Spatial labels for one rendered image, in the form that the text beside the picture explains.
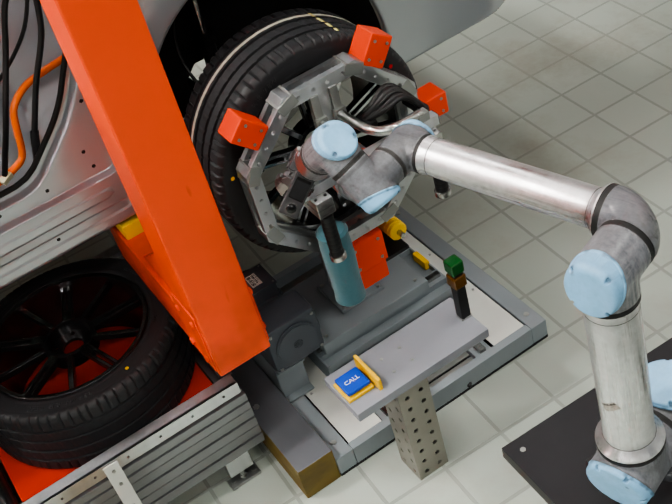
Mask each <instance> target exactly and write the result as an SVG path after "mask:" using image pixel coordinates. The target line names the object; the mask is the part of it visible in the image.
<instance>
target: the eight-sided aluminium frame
mask: <svg viewBox="0 0 672 504"><path fill-rule="evenodd" d="M352 75H354V76H356V77H359V78H362V79H364V80H367V81H370V82H372V83H375V84H378V85H383V84H385V83H394V84H396V85H398V86H400V87H401V88H403V89H405V90H406V91H408V92H409V93H411V94H412V95H414V96H415V97H416V98H418V96H417V92H418V91H417V89H416V86H415V82H413V81H412V80H410V79H408V78H407V77H405V76H404V75H402V74H399V73H398V72H396V71H392V70H389V69H386V68H384V67H383V68H382V69H380V68H376V67H371V66H364V62H363V61H361V60H360V59H358V58H357V57H355V56H353V55H352V54H348V53H345V52H341V53H339V54H337V55H333V57H332V58H330V59H328V60H326V61H325V62H323V63H321V64H319V65H317V66H315V67H314V68H312V69H310V70H308V71H306V72H304V73H303V74H301V75H299V76H297V77H295V78H293V79H292V80H290V81H288V82H286V83H284V84H282V85H279V86H278V87H277V88H275V89H273V90H271V91H270V94H269V96H268V98H267V99H266V100H265V101H266V103H265V105H264V107H263V109H262V111H261V114H260V116H259V118H258V119H259V120H261V121H262V122H263V123H264V124H266V125H267V126H268V130H267V132H266V134H265V137H264V139H263V141H262V143H261V145H260V148H259V150H258V151H256V150H252V149H249V148H245V149H244V151H243V153H242V156H241V158H239V162H238V164H237V167H236V171H237V174H238V175H237V177H238V178H239V180H240V182H241V185H242V188H243V191H244V194H245V196H246V199H247V202H248V205H249V207H250V210H251V213H252V216H253V219H254V221H255V226H256V227H257V230H258V232H259V233H260V234H261V235H262V236H263V237H264V238H265V239H266V240H267V241H268V242H270V243H275V244H276V245H278V244H280V245H284V246H289V247H294V248H298V249H303V250H308V251H312V252H317V253H321V251H320V247H319V243H318V239H317V238H316V235H315V233H316V231H312V230H307V229H303V228H299V227H294V226H290V225H286V224H281V223H277V222H276V219H275V216H274V213H273V210H272V207H271V204H270V201H269V198H268V195H267V193H266V190H265V187H264V184H263V181H262V178H261V174H262V172H263V170H264V168H265V166H266V163H267V161H268V159H269V157H270V155H271V153H272V150H273V148H274V146H275V144H276V142H277V140H278V137H279V135H280V133H281V131H282V129H283V127H284V124H285V122H286V120H287V118H288V116H289V113H290V111H291V110H292V109H293V108H295V107H296V106H298V105H300V104H302V103H304V102H305V101H307V100H309V98H310V97H312V96H314V95H316V94H317V95H318V94H320V93H322V92H323V91H325V90H327V89H328V88H329V87H330V86H332V85H334V84H338V83H340V82H342V81H343V80H345V79H347V78H349V77H351V76H352ZM396 107H397V111H398V116H399V120H400V119H402V118H403V117H405V116H407V115H409V114H410V113H412V112H414V111H413V110H411V109H410V108H408V107H407V106H405V105H404V104H402V101H400V102H399V103H398V104H396ZM414 175H415V172H412V171H411V172H410V173H409V174H408V175H407V176H406V177H405V178H404V179H403V180H402V181H401V182H400V183H399V184H398V185H399V186H400V189H401V191H400V192H399V193H398V194H397V195H396V196H395V197H394V198H392V199H391V200H390V201H389V202H388V203H387V204H385V205H384V206H383V207H382V208H381V209H379V210H378V211H377V212H375V213H374V214H368V213H366V212H365V211H364V210H363V209H362V208H361V209H360V210H358V211H356V212H355V213H353V214H351V215H350V216H348V217H346V218H345V219H343V220H341V221H343V222H345V223H346V224H347V226H348V232H349V235H350V238H351V241H352V242H353V241H355V240H356V239H358V238H359V237H361V236H363V235H364V234H366V233H368V232H369V231H371V230H373V229H374V228H376V227H378V226H379V225H381V224H383V223H384V222H387V221H388V220H389V219H391V218H392V217H394V215H395V213H396V212H397V210H398V209H399V208H398V207H399V205H400V203H401V201H402V199H403V197H404V195H405V193H406V191H407V189H408V187H409V185H410V183H411V181H412V179H413V177H414Z"/></svg>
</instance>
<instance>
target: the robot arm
mask: <svg viewBox="0 0 672 504"><path fill-rule="evenodd" d="M286 168H288V169H287V170H286V171H285V173H284V174H283V173H278V175H277V177H276V179H275V187H276V189H277V190H278V192H279V193H280V195H281V196H284V198H283V200H282V202H281V205H280V207H279V212H280V213H282V214H284V215H286V216H289V217H291V218H293V219H297V218H298V216H299V214H300V211H301V209H302V207H303V205H304V203H305V201H306V199H307V197H309V196H310V195H311V193H313V192H314V187H315V185H314V182H316V181H319V180H322V179H325V178H326V177H327V176H328V175H329V176H330V177H331V178H332V179H333V180H334V181H336V183H337V184H338V185H339V186H340V187H341V188H342V189H343V190H344V191H345V192H346V193H347V194H348V195H349V196H350V197H351V198H352V199H353V200H354V201H355V202H356V203H357V205H358V206H359V207H361V208H362V209H363V210H364V211H365V212H366V213H368V214H374V213H375V212H377V211H378V210H379V209H381V208H382V207H383V206H384V205H385V204H387V203H388V202H389V201H390V200H391V199H392V198H394V197H395V196H396V195H397V194H398V193H399V192H400V191H401V189H400V186H399V185H398V184H399V183H400V182H401V181H402V180H403V179H404V178H405V177H406V176H407V175H408V174H409V173H410V172H411V171H412V172H415V173H418V174H421V175H428V176H431V177H434V178H437V179H440V180H443V181H446V182H449V183H452V184H455V185H458V186H461V187H464V188H467V189H470V190H473V191H476V192H479V193H482V194H485V195H488V196H491V197H494V198H497V199H500V200H503V201H506V202H509V203H512V204H515V205H518V206H521V207H524V208H527V209H530V210H533V211H536V212H539V213H542V214H545V215H548V216H551V217H554V218H557V219H560V220H564V221H567V222H570V223H573V224H576V225H579V226H582V227H585V228H588V229H589V232H590V234H591V236H592V237H591V239H590V240H589V241H588V243H587V244H586V245H585V246H584V248H583V249H582V250H581V252H580V253H579V254H578V255H577V256H576V257H575V258H574V259H573V260H572V262H571V263H570V265H569V268H568V269H567V271H566V273H565V277H564V288H565V291H566V294H567V296H568V298H569V299H570V300H573V301H574V306H575V307H577V308H578V309H579V310H580V311H582V312H583V318H584V323H585V329H586V335H587V341H588V347H589V353H590V359H591V365H592V370H593V376H594V382H595V388H596V394H597V400H598V406H599V412H600V417H601V420H600V421H599V422H598V424H597V426H596V429H595V442H596V448H597V451H596V453H595V455H594V456H593V458H592V459H591V461H589V464H588V466H587V468H586V474H587V476H588V478H589V480H590V481H591V483H592V484H593V485H594V486H595V487H596V488H597V489H598V490H600V491H601V492H602V493H604V494H605V495H607V496H608V497H610V498H611V499H613V500H615V501H617V502H619V503H622V504H647V503H648V501H649V500H650V499H651V498H652V497H653V496H654V493H655V492H656V490H657V489H658V487H659V486H660V484H661V482H662V481H669V482H672V360H657V361H653V362H651V363H649V364H648V360H647V351H646V343H645V334H644V326H643V317H642V308H641V297H642V296H641V286H640V279H641V276H642V275H643V273H644V272H645V270H646V269H647V268H648V266H649V265H650V264H651V262H652V261H653V260H654V258H655V257H656V255H657V253H658V250H659V246H660V228H659V224H658V221H657V219H656V216H655V214H654V212H653V211H652V209H651V207H650V206H649V204H648V203H647V202H646V201H645V200H644V199H643V198H642V197H641V196H640V195H639V194H638V193H636V192H635V191H634V190H632V189H630V188H628V187H626V186H623V185H620V184H616V183H609V184H607V185H606V186H604V187H599V186H596V185H593V184H589V183H586V182H583V181H580V180H576V179H573V178H570V177H566V176H563V175H560V174H557V173H553V172H550V171H547V170H543V169H540V168H537V167H534V166H530V165H527V164H524V163H520V162H517V161H514V160H511V159H507V158H504V157H501V156H497V155H494V154H491V153H487V152H484V151H481V150H478V149H474V148H471V147H468V146H464V145H461V144H458V143H455V142H451V141H448V140H445V139H441V138H438V137H437V136H435V135H434V133H433V131H432V130H431V129H430V128H429V127H428V126H427V125H426V124H424V123H422V122H421V121H418V120H414V119H409V120H405V121H403V122H402V123H401V124H400V125H398V126H396V127H395V128H394V129H393V131H392V133H391V134H390V135H389V136H388V137H387V138H386V139H385V140H384V141H383V142H382V143H381V144H380V145H379V146H378V147H377V148H376V149H375V150H374V151H373V152H372V153H371V154H370V155H369V156H368V155H367V154H366V153H365V152H364V151H363V150H362V149H361V148H360V147H359V146H358V139H357V135H356V133H355V131H354V130H353V128H352V127H351V126H349V125H348V124H347V123H345V122H342V121H338V120H332V121H328V122H326V123H324V124H322V125H321V126H319V127H318V128H317V129H316V130H315V131H314V132H313V134H312V135H311V136H310V137H309V138H308V139H307V140H306V141H305V142H304V143H303V145H302V146H301V147H300V146H297V147H296V148H295V149H294V150H293V151H292V152H291V155H290V157H289V160H288V163H287V166H286ZM286 190H287V191H286Z"/></svg>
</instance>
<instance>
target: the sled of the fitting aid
mask: <svg viewBox="0 0 672 504"><path fill-rule="evenodd" d="M398 256H399V257H400V258H402V259H403V260H404V261H405V262H406V263H408V264H409V265H410V266H411V267H412V268H414V269H415V270H416V271H417V272H418V273H419V274H421V275H422V276H423V277H424V278H425V279H427V280H428V284H429V288H430V290H429V291H427V292H426V293H424V294H423V295H421V296H419V297H418V298H416V299H415V300H413V301H412V302H410V303H408V304H407V305H405V306H404V307H402V308H401V309H399V310H397V311H396V312H394V313H393V314H391V315H390V316H388V317H386V318H385V319H383V320H382V321H380V322H379V323H377V324H376V325H374V326H372V327H371V328H369V329H368V330H366V331H365V332H363V333H361V334H360V335H358V336H357V337H355V338H354V339H352V340H350V341H349V342H347V343H346V344H344V345H343V346H341V347H339V348H338V349H336V350H335V351H333V352H332V353H330V354H328V355H326V354H325V353H324V352H323V351H322V350H321V349H320V348H319V349H317V350H315V351H314V352H312V353H311V354H309V355H308V357H309V358H310V359H311V360H312V361H313V362H314V364H315V365H316V366H317V367H318V368H319V369H320V370H321V371H322V372H323V373H324V374H325V375H326V376H329V375H330V374H332V373H333V372H335V371H337V370H338V369H340V368H341V367H343V366H344V365H346V364H347V363H349V362H351V361H352V360H354V358H353V356H354V355H357V356H360V355H361V354H363V353H365V352H366V351H368V350H369V349H371V348H372V347H374V346H375V345H377V344H378V343H380V342H382V341H383V340H385V339H386V338H388V337H389V336H391V335H392V334H394V333H396V332H397V331H399V330H400V329H402V328H403V327H405V326H406V325H408V324H410V323H411V322H413V321H414V320H416V319H417V318H419V317H420V316H422V315H423V314H425V313H427V312H428V311H430V310H431V309H433V308H434V307H436V306H437V305H439V304H441V303H442V302H444V301H445V300H447V299H448V298H452V299H453V295H452V291H451V287H450V286H449V285H448V283H447V278H446V276H445V275H444V274H442V273H441V272H440V271H439V270H438V269H436V268H435V267H434V266H433V265H431V264H430V263H429V261H428V260H427V259H426V258H425V257H424V256H422V255H421V254H420V253H419V252H417V251H414V250H413V249H412V248H411V247H409V248H408V249H407V250H405V251H403V252H402V253H400V254H398Z"/></svg>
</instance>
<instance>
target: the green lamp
mask: <svg viewBox="0 0 672 504"><path fill-rule="evenodd" d="M443 264H444V269H445V271H446V272H447V273H448V274H449V275H451V276H452V277H455V276H457V275H458V274H460V273H462V272H463V271H464V265H463V261H462V259H460V258H459V257H458V256H457V255H455V254H453V255H451V256H450V257H448V258H446V259H445V260H443Z"/></svg>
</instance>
